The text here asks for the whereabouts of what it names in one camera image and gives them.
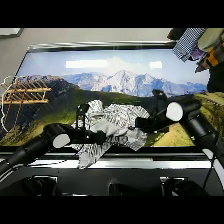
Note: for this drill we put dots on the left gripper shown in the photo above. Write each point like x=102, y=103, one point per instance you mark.
x=97, y=137

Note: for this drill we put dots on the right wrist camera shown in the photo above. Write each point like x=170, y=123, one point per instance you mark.
x=160, y=98

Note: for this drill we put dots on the black and white patterned shirt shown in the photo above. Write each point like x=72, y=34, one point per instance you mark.
x=116, y=116

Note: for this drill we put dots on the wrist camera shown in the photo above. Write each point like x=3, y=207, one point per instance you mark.
x=82, y=115
x=160, y=98

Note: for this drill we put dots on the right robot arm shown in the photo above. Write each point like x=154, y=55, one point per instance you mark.
x=196, y=125

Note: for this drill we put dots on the black garment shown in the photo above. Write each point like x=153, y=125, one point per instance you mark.
x=216, y=80

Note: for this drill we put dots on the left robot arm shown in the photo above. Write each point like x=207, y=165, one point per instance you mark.
x=36, y=146

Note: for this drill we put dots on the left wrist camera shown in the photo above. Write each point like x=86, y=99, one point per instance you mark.
x=82, y=115

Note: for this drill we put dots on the heap of clothes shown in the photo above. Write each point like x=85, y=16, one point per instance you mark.
x=211, y=60

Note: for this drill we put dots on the cream garment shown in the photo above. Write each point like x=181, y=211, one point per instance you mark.
x=211, y=36

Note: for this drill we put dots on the white clothes hanger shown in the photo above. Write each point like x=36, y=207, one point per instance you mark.
x=3, y=110

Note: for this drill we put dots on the silver frame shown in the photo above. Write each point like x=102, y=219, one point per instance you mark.
x=140, y=164

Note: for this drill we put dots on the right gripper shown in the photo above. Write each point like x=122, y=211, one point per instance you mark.
x=145, y=123

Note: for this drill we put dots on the brown clothes hanger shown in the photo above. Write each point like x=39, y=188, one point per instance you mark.
x=25, y=100
x=31, y=89

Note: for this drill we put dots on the blue checked shirt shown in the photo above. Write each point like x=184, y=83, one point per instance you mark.
x=187, y=43

